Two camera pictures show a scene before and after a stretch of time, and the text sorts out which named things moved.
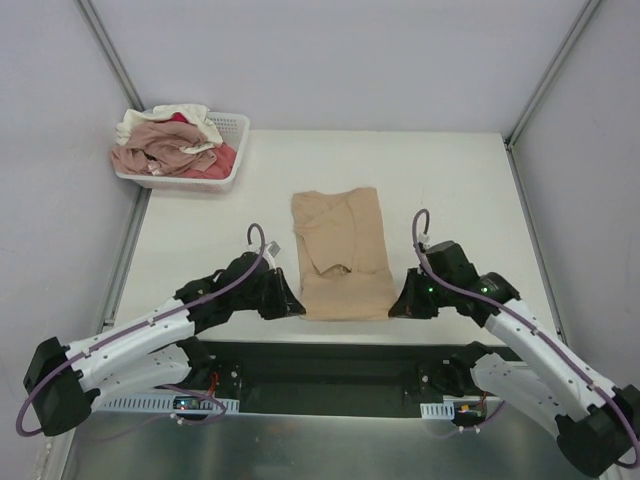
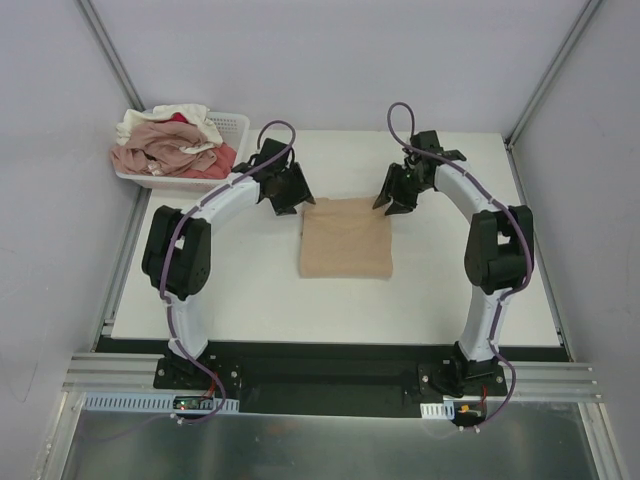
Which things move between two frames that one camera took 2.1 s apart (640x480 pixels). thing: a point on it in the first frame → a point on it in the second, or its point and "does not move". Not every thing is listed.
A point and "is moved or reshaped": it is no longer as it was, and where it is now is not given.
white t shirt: (195, 113) does not move
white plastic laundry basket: (232, 129) does not move
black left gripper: (273, 293) → (282, 181)
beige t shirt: (345, 269) is moved or reshaped
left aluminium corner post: (123, 75) does not move
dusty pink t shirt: (155, 148) does not move
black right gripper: (417, 292) → (401, 181)
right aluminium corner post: (552, 71) does not move
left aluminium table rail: (125, 256) does not move
